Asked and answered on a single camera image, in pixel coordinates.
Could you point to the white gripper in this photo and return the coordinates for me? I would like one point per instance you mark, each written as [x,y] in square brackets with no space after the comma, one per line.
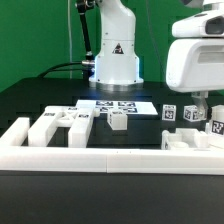
[196,65]

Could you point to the white chair seat part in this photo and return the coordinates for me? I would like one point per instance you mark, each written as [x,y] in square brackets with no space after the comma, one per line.
[185,139]

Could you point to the small tagged nut cube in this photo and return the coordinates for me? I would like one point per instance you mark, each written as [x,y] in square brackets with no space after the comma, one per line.
[169,112]
[191,113]

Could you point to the white tag sheet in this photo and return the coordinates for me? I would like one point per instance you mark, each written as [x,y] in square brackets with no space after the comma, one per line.
[128,107]

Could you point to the white U-shaped fence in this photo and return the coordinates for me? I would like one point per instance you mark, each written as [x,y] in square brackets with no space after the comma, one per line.
[14,155]

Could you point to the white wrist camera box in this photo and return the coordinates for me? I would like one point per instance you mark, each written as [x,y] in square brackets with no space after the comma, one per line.
[206,24]

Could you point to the white chair back frame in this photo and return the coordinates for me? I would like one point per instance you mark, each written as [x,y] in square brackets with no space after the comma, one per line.
[79,122]

